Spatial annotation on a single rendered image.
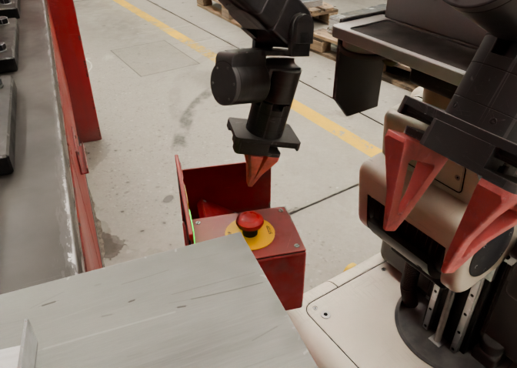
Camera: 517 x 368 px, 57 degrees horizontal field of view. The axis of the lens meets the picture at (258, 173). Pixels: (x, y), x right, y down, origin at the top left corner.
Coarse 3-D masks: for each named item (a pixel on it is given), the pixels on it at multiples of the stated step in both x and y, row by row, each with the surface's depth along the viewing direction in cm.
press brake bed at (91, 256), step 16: (48, 16) 161; (64, 80) 177; (64, 96) 130; (64, 112) 105; (64, 128) 93; (80, 144) 245; (80, 176) 116; (80, 192) 97; (80, 208) 83; (80, 224) 73; (80, 240) 66; (96, 240) 129; (96, 256) 105
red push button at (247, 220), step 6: (240, 216) 68; (246, 216) 67; (252, 216) 67; (258, 216) 68; (240, 222) 67; (246, 222) 66; (252, 222) 66; (258, 222) 67; (240, 228) 66; (246, 228) 66; (252, 228) 66; (258, 228) 66; (246, 234) 68; (252, 234) 68
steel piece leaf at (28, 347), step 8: (24, 328) 26; (24, 336) 25; (32, 336) 27; (24, 344) 25; (32, 344) 26; (0, 352) 27; (8, 352) 27; (16, 352) 27; (24, 352) 25; (32, 352) 26; (0, 360) 26; (8, 360) 26; (16, 360) 26; (24, 360) 24; (32, 360) 26
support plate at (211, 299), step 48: (240, 240) 35; (48, 288) 31; (96, 288) 31; (144, 288) 31; (192, 288) 31; (240, 288) 31; (0, 336) 28; (48, 336) 28; (96, 336) 28; (144, 336) 28; (192, 336) 28; (240, 336) 28; (288, 336) 28
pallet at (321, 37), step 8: (320, 32) 354; (328, 32) 354; (320, 40) 349; (328, 40) 343; (336, 40) 339; (312, 48) 358; (320, 48) 352; (328, 48) 355; (328, 56) 349; (384, 64) 319; (400, 64) 300; (384, 72) 321; (384, 80) 314; (392, 80) 310; (400, 80) 310; (408, 80) 310; (408, 88) 301
